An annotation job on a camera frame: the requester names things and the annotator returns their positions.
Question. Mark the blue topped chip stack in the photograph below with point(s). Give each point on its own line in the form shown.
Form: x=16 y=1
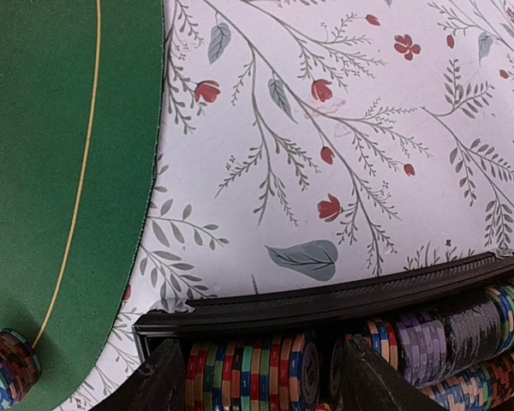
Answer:
x=20 y=368

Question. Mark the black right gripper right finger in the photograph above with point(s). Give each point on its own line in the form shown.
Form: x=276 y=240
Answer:
x=368 y=382

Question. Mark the round green poker mat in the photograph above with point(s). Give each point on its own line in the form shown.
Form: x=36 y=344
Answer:
x=80 y=99

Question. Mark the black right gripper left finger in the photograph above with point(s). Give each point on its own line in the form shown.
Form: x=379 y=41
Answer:
x=158 y=384

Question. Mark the black poker chip case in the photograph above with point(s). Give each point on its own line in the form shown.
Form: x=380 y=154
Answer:
x=250 y=315

